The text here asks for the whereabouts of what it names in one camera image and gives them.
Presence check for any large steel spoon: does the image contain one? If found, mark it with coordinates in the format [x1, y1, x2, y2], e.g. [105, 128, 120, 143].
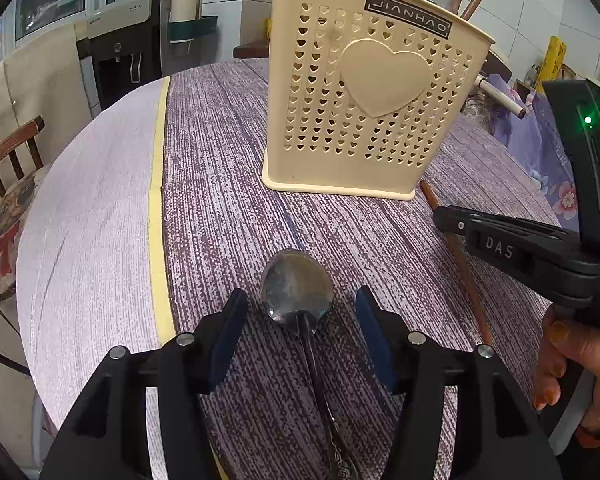
[260, 249, 351, 480]

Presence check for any printed round seat cushion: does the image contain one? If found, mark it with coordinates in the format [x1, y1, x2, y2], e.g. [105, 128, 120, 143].
[0, 165, 51, 301]

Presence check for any purple floral blanket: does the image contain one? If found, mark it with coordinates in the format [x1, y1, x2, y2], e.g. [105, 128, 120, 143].
[462, 74, 581, 221]

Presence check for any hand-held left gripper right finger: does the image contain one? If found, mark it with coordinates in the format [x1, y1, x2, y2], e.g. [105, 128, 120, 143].
[355, 286, 564, 480]

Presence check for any teal roll holder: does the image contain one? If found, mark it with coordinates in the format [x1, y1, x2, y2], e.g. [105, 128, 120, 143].
[167, 16, 218, 43]

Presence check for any cream plastic utensil holder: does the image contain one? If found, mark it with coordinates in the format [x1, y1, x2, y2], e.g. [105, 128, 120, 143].
[261, 0, 497, 202]

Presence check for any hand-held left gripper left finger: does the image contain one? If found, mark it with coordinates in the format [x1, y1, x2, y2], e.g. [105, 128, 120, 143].
[39, 288, 249, 480]

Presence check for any white rolling pin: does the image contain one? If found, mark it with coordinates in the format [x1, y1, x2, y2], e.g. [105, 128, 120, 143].
[475, 75, 527, 120]

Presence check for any water dispenser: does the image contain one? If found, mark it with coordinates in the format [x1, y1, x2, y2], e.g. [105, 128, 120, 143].
[85, 0, 163, 111]

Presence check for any beige fabric cover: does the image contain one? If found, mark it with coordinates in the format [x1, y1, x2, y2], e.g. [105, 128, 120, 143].
[0, 22, 96, 341]

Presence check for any wooden chair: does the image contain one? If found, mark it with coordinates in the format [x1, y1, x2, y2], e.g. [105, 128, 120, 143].
[0, 116, 46, 196]

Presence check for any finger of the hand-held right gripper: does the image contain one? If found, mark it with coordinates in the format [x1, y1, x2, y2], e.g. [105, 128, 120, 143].
[472, 211, 582, 243]
[432, 204, 600, 308]

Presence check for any yellow package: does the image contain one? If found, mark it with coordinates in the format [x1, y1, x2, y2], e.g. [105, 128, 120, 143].
[542, 36, 568, 83]

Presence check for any wooden side table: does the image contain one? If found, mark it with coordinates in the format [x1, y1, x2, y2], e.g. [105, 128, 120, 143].
[233, 42, 271, 59]

